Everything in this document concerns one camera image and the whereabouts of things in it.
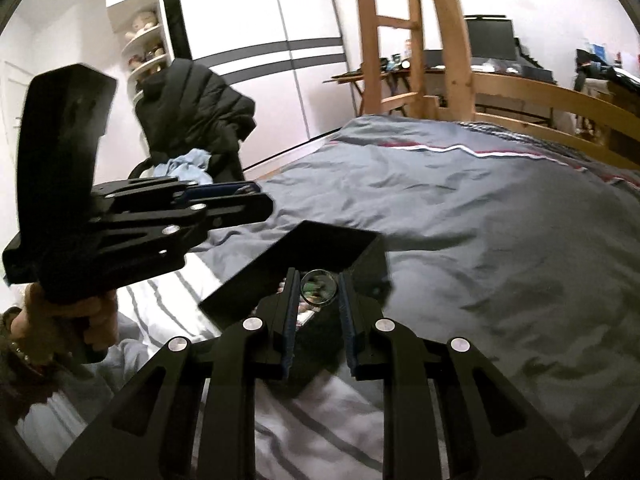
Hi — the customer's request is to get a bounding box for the white door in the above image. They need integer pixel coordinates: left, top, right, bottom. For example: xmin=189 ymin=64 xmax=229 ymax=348
xmin=0 ymin=60 xmax=36 ymax=211

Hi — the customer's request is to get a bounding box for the dark desk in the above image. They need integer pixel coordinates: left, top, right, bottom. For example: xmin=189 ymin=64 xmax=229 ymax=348
xmin=425 ymin=50 xmax=558 ymax=111

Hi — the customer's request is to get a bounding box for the person's left forearm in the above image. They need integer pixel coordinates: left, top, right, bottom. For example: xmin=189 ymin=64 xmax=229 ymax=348
xmin=0 ymin=310 xmax=66 ymax=411

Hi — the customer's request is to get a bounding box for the light blue cloth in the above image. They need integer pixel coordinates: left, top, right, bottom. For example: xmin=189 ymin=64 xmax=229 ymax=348
xmin=152 ymin=149 xmax=213 ymax=186

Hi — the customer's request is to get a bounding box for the black puffer jacket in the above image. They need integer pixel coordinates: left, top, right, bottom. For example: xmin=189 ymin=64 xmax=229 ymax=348
xmin=132 ymin=58 xmax=257 ymax=181

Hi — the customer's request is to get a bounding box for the wooden ladder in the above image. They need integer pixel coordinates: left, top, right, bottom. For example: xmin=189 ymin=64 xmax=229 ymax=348
xmin=352 ymin=0 xmax=427 ymax=116

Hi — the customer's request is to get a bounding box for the wooden folding table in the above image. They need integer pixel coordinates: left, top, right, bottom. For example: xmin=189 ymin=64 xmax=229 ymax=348
xmin=331 ymin=67 xmax=426 ymax=113

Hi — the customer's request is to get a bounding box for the wooden bed frame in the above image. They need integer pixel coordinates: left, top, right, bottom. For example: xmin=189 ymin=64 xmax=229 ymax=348
xmin=422 ymin=0 xmax=640 ymax=181

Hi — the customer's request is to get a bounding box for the black computer monitor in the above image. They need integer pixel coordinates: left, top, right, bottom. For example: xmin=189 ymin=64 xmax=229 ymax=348
xmin=465 ymin=16 xmax=516 ymax=61

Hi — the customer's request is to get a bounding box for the black keyboard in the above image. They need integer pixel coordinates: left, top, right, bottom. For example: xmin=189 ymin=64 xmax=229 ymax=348
xmin=514 ymin=37 xmax=557 ymax=83

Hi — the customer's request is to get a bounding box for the black cardboard box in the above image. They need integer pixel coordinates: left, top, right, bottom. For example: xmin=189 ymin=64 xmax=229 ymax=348
xmin=197 ymin=220 xmax=392 ymax=397

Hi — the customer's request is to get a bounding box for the beige plush toy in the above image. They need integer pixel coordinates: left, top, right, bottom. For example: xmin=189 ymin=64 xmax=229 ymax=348
xmin=127 ymin=44 xmax=166 ymax=72
xmin=125 ymin=10 xmax=161 ymax=41

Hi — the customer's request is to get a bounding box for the white corner shelf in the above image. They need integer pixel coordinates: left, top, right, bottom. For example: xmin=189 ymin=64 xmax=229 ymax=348
xmin=106 ymin=0 xmax=173 ymax=111

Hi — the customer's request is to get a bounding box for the black clothing pile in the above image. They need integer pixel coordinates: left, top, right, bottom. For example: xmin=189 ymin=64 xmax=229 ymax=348
xmin=575 ymin=47 xmax=640 ymax=106

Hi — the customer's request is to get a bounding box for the grey white striped duvet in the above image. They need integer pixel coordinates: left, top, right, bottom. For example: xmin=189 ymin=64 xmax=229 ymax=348
xmin=15 ymin=114 xmax=640 ymax=480

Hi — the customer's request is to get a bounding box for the wrist bracelet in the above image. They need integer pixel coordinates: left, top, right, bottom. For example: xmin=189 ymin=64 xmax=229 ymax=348
xmin=9 ymin=337 xmax=33 ymax=363

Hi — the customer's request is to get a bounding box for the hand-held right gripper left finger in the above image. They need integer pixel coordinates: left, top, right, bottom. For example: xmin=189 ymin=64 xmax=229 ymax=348
xmin=52 ymin=267 xmax=301 ymax=480

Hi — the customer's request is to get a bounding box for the silver metal ring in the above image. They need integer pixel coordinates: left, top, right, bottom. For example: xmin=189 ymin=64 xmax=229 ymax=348
xmin=300 ymin=269 xmax=341 ymax=307

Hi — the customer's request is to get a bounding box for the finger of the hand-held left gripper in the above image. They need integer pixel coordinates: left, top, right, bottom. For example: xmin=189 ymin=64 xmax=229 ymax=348
xmin=91 ymin=176 xmax=262 ymax=207
xmin=102 ymin=194 xmax=277 ymax=271

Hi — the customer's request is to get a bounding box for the person's left hand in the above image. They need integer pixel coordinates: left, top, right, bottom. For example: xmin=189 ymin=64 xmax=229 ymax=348
xmin=10 ymin=282 xmax=120 ymax=367

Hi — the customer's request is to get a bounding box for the white sliding wardrobe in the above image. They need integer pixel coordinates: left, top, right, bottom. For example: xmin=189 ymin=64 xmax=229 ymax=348
xmin=159 ymin=0 xmax=358 ymax=171

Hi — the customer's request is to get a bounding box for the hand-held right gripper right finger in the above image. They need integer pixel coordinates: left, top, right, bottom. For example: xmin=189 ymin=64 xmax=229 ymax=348
xmin=337 ymin=269 xmax=586 ymax=480

